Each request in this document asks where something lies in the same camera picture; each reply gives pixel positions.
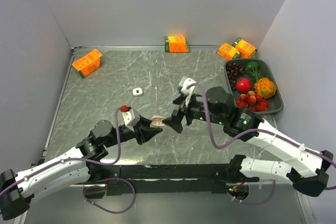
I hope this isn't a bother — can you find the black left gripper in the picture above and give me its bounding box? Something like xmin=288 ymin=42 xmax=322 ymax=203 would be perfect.
xmin=103 ymin=114 xmax=162 ymax=147

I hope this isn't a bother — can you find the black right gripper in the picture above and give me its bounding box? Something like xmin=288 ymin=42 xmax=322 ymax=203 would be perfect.
xmin=162 ymin=90 xmax=226 ymax=132

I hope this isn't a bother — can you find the beige earbud charging case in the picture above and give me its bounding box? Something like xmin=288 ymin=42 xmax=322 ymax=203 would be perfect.
xmin=150 ymin=115 xmax=165 ymax=128

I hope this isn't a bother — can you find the white earbud charging case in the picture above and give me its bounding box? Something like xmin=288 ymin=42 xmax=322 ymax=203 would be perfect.
xmin=132 ymin=88 xmax=143 ymax=97

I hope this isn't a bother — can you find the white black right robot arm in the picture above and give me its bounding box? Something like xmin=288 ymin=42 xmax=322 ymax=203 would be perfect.
xmin=163 ymin=83 xmax=335 ymax=197

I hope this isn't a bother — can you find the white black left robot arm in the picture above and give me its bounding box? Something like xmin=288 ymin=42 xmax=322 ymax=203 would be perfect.
xmin=1 ymin=112 xmax=164 ymax=220

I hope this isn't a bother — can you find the red apple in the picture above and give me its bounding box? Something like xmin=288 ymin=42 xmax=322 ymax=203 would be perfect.
xmin=235 ymin=78 xmax=252 ymax=93

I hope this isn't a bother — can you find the orange box centre back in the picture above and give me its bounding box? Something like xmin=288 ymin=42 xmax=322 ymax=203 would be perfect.
xmin=164 ymin=36 xmax=190 ymax=53

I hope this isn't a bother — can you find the orange box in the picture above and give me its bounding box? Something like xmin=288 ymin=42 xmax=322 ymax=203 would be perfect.
xmin=232 ymin=38 xmax=257 ymax=58
xmin=72 ymin=49 xmax=102 ymax=78
xmin=217 ymin=43 xmax=241 ymax=60
xmin=164 ymin=36 xmax=190 ymax=53

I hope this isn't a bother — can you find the dark purple grape bunch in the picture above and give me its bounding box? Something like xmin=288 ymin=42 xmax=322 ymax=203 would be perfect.
xmin=226 ymin=63 xmax=245 ymax=90

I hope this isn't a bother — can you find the red yellow cherry bunch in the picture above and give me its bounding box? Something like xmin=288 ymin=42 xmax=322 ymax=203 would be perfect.
xmin=235 ymin=91 xmax=269 ymax=112

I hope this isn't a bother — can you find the orange box far left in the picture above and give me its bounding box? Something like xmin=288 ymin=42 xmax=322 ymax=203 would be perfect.
xmin=72 ymin=49 xmax=102 ymax=78

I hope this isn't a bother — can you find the orange box right front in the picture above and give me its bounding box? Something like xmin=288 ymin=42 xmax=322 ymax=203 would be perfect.
xmin=217 ymin=43 xmax=241 ymax=60

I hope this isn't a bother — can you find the green lime with leaves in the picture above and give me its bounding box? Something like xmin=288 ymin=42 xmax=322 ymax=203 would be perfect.
xmin=245 ymin=61 xmax=262 ymax=81

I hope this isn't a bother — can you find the orange spiky fruit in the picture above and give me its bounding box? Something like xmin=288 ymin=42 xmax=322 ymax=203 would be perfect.
xmin=254 ymin=78 xmax=277 ymax=99

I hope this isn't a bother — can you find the orange box right back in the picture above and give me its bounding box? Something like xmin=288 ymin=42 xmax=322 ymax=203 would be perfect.
xmin=232 ymin=38 xmax=257 ymax=58

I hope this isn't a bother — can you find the dark green fruit tray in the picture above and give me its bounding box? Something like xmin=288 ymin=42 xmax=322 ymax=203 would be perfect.
xmin=224 ymin=58 xmax=284 ymax=115

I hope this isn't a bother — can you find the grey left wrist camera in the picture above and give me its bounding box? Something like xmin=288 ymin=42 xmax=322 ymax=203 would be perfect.
xmin=122 ymin=109 xmax=140 ymax=132

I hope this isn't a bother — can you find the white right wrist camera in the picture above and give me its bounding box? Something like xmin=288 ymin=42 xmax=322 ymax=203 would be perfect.
xmin=178 ymin=76 xmax=196 ymax=107

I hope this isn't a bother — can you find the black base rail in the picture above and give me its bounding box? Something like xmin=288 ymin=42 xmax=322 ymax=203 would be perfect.
xmin=72 ymin=163 xmax=260 ymax=196

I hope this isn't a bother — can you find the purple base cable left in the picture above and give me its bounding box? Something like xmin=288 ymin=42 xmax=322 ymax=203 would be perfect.
xmin=82 ymin=177 xmax=137 ymax=213

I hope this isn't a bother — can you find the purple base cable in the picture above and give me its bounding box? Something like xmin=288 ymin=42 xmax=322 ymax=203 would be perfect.
xmin=227 ymin=180 xmax=277 ymax=206
xmin=82 ymin=177 xmax=137 ymax=213

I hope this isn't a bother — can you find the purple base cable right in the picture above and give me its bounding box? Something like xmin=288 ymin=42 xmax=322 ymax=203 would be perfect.
xmin=227 ymin=180 xmax=277 ymax=206

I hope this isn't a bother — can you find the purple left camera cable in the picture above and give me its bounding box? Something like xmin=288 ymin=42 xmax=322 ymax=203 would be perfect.
xmin=0 ymin=105 xmax=132 ymax=216

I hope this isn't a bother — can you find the purple camera cable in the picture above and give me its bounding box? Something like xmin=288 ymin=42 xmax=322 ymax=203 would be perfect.
xmin=185 ymin=82 xmax=336 ymax=190
xmin=0 ymin=105 xmax=132 ymax=216

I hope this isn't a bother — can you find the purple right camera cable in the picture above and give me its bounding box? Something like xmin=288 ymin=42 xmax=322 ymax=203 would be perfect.
xmin=185 ymin=82 xmax=336 ymax=190

